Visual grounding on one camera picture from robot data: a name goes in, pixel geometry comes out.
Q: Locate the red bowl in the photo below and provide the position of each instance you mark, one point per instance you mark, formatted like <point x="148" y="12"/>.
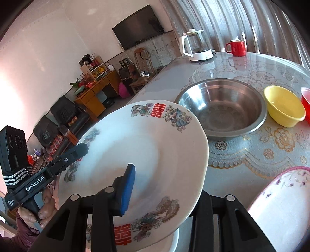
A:
<point x="306" y="101"/>

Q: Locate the person's left forearm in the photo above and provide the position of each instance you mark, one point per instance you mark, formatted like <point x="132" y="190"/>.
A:
<point x="14" y="235"/>

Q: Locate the white power strip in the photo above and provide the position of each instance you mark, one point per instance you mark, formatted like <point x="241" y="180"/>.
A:
<point x="145" y="74"/>

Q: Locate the white dragon print plate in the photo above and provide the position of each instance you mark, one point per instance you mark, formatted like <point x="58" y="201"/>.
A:
<point x="150" y="157"/>

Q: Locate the white floral plate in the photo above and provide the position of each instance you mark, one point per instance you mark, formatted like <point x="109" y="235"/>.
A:
<point x="285" y="208"/>

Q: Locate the person's left hand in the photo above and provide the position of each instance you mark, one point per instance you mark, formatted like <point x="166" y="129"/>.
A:
<point x="49" y="198"/>

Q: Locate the wooden shelf unit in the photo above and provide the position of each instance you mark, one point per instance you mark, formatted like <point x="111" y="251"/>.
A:
<point x="96" y="70"/>

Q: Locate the black speaker box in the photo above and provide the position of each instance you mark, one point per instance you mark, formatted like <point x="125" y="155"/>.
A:
<point x="124" y="72"/>

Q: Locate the black armchair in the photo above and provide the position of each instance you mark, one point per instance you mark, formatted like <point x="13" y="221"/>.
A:
<point x="63" y="109"/>
<point x="44" y="130"/>

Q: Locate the yellow bowl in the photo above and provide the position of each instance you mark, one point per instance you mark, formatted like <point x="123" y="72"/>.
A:
<point x="283" y="106"/>

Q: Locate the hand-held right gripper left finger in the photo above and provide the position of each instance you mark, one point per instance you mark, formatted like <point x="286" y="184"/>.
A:
<point x="128" y="189"/>

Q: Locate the green potted plant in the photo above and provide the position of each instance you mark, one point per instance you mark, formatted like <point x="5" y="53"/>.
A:
<point x="76" y="84"/>

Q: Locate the wooden chair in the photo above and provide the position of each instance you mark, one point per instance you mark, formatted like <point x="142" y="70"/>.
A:
<point x="140" y="82"/>

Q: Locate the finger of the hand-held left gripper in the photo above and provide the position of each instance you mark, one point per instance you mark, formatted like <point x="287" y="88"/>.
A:
<point x="75" y="152"/>

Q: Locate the black wall television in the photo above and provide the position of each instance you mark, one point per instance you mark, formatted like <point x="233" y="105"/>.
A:
<point x="138" y="26"/>

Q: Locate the pink bag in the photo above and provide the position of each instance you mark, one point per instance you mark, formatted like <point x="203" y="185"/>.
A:
<point x="123" y="90"/>

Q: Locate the red mug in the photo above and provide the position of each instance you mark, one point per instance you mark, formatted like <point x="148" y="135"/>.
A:
<point x="237" y="48"/>

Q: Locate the wooden desk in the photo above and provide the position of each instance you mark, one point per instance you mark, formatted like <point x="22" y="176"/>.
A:
<point x="96" y="94"/>

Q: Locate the grey sheer curtain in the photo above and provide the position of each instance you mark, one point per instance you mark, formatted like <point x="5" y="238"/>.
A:
<point x="242" y="21"/>

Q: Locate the stainless steel basin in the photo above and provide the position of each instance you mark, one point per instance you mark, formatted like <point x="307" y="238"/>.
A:
<point x="225" y="114"/>

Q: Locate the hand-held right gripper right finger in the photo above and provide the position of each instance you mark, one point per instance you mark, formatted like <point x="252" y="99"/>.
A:
<point x="205" y="218"/>

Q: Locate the white glass electric kettle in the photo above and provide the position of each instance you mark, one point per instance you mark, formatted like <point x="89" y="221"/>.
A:
<point x="193" y="46"/>

